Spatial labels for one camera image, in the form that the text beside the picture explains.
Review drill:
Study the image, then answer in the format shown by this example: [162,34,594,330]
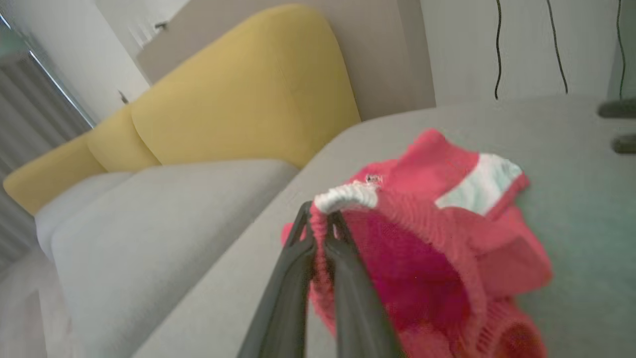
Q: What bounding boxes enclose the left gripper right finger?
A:
[325,211,406,358]

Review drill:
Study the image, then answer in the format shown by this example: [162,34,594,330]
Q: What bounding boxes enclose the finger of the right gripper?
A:
[612,135,636,154]
[598,98,636,119]

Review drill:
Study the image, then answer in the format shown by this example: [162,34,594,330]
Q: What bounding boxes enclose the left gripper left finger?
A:
[238,201,317,358]

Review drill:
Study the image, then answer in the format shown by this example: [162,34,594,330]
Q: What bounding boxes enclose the red garment with white stripes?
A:
[281,128,554,358]

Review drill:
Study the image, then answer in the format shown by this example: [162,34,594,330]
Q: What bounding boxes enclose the grey sofa seat cushion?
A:
[50,159,300,358]
[35,172,135,260]

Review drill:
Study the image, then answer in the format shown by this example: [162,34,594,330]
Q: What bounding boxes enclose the yellow and grey sofa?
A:
[2,4,362,358]

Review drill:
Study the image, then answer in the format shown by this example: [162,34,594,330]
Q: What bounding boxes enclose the grey pleated curtain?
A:
[0,50,96,271]

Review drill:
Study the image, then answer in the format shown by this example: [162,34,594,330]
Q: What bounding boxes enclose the thin black cable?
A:
[494,0,502,100]
[617,0,625,100]
[546,0,569,94]

